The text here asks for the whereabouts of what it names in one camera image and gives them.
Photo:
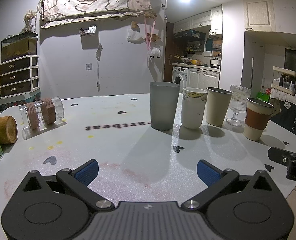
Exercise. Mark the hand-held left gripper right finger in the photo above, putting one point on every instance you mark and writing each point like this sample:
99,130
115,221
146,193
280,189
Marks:
208,172

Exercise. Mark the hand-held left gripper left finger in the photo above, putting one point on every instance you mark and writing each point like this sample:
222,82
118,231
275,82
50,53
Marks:
88,171

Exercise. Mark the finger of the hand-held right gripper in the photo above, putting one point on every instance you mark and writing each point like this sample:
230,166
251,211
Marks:
279,155

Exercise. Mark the cream cup brown sleeve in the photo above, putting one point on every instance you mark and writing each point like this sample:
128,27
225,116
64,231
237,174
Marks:
256,122

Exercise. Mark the white cartoon print cup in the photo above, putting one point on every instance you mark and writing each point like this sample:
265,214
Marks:
192,112

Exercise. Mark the beige cup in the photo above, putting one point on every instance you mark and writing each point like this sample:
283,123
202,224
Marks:
216,107

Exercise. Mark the clear glass cup cork bands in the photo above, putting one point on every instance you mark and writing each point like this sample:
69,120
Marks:
39,116

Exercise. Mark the grey frosted cup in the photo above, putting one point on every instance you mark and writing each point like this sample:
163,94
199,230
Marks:
164,107

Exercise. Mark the wooden cup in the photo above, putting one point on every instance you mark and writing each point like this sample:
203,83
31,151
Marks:
4,130

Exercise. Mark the black chalkboard sign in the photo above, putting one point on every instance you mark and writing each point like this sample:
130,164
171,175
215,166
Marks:
291,120

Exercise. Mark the white heart-print table cover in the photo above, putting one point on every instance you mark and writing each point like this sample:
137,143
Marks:
143,150

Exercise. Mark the green bag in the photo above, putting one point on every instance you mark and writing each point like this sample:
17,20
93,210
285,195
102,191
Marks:
263,96

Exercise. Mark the ribbed glass goblet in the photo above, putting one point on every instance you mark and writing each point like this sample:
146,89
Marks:
238,100

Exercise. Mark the white storage rack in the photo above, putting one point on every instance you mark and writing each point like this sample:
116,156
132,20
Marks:
286,80

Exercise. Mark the white pole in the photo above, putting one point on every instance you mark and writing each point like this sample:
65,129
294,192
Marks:
251,72

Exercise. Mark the white kitchen base cabinet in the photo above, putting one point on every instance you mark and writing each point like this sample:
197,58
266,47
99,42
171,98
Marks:
203,78

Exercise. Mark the teal low cabinet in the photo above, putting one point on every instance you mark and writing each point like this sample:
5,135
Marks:
20,102

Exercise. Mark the white washing machine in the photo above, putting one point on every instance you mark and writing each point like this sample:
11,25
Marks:
180,78

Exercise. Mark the white dark drawer unit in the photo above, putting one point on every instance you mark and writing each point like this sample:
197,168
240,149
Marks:
18,76

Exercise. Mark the brown door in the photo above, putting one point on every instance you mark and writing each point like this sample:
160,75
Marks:
168,55

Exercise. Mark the teal hanging bag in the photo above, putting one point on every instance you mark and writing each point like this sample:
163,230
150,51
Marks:
209,44

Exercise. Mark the white plush toy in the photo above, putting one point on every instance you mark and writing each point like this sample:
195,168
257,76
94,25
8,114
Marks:
155,53

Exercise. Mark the black range hood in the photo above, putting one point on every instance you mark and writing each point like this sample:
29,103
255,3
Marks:
189,33

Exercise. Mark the glass fish tank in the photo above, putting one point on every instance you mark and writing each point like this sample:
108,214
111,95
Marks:
19,47

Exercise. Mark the white face mask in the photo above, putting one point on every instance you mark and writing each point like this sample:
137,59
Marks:
134,37

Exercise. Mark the pink ribbon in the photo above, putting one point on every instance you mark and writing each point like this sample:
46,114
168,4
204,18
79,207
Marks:
149,40

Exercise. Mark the cardboard box figure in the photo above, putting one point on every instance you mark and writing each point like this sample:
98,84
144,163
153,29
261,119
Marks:
153,37

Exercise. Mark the white kitchen upper cabinets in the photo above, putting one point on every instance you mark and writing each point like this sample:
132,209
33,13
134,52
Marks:
200,20

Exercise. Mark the dried flower bunch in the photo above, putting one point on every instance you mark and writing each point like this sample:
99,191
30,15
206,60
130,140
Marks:
29,17

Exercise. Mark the white wall socket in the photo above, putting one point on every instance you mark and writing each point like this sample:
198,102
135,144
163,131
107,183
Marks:
88,67

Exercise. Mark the white wall cabinet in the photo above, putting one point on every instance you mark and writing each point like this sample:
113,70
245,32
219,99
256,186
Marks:
259,13

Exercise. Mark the white wall thermostat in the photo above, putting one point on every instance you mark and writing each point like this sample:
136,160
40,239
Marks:
163,5

